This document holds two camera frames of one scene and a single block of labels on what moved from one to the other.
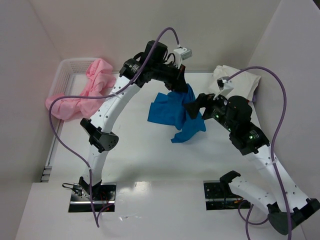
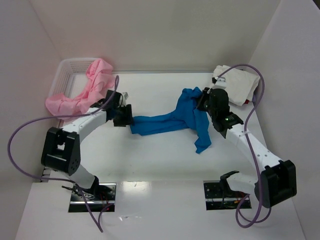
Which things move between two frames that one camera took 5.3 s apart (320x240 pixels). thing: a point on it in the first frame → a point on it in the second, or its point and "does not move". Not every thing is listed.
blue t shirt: [170, 109] → [184, 116]
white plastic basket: [70, 76] does not move
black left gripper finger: [181, 85] → [127, 119]
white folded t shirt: [244, 84] does not move
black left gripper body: [176, 81] → [124, 115]
